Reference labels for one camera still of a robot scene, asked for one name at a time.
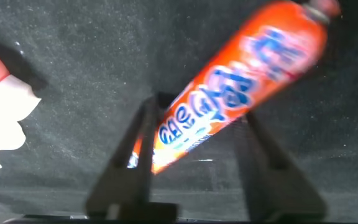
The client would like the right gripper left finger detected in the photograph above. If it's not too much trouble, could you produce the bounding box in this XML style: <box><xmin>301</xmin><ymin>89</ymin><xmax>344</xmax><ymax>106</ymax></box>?
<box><xmin>85</xmin><ymin>93</ymin><xmax>180</xmax><ymax>222</ymax></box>

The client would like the orange sausage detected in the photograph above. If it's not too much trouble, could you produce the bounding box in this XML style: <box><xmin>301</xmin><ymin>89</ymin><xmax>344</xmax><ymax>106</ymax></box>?
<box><xmin>127</xmin><ymin>0</ymin><xmax>343</xmax><ymax>175</ymax></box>

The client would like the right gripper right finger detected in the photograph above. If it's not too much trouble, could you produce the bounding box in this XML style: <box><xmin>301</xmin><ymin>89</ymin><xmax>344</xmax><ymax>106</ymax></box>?
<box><xmin>233</xmin><ymin>111</ymin><xmax>328</xmax><ymax>222</ymax></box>

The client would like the black tablecloth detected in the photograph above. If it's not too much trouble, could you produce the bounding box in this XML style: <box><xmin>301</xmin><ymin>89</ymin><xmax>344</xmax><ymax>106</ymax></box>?
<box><xmin>0</xmin><ymin>0</ymin><xmax>358</xmax><ymax>223</ymax></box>

